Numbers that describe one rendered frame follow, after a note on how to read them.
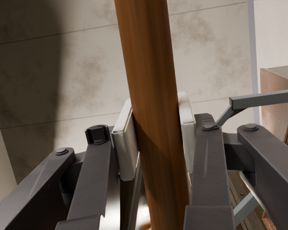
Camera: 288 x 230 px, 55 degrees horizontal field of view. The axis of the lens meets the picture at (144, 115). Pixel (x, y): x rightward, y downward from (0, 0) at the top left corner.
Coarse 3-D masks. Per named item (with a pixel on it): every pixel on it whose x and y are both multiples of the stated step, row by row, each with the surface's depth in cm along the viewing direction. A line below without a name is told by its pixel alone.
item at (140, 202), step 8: (136, 192) 137; (144, 192) 146; (136, 200) 130; (144, 200) 141; (136, 208) 124; (144, 208) 136; (136, 216) 119; (144, 216) 132; (136, 224) 115; (144, 224) 128
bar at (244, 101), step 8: (240, 96) 106; (248, 96) 104; (256, 96) 103; (264, 96) 103; (272, 96) 102; (280, 96) 102; (232, 104) 104; (240, 104) 104; (248, 104) 104; (256, 104) 104; (264, 104) 103; (272, 104) 103; (224, 112) 107; (232, 112) 106; (224, 120) 107; (248, 200) 63; (256, 200) 63; (240, 208) 64; (248, 208) 63; (240, 216) 64
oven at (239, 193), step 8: (232, 176) 164; (232, 184) 155; (240, 184) 155; (232, 192) 149; (240, 192) 148; (240, 200) 141; (248, 216) 129; (256, 216) 128; (248, 224) 124; (256, 224) 124
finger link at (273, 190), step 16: (240, 128) 13; (256, 128) 12; (256, 144) 11; (272, 144) 11; (256, 160) 11; (272, 160) 10; (240, 176) 13; (256, 176) 11; (272, 176) 10; (256, 192) 11; (272, 192) 10; (272, 208) 10
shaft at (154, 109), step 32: (128, 0) 15; (160, 0) 15; (128, 32) 15; (160, 32) 15; (128, 64) 16; (160, 64) 16; (160, 96) 16; (160, 128) 17; (160, 160) 17; (160, 192) 18; (160, 224) 19
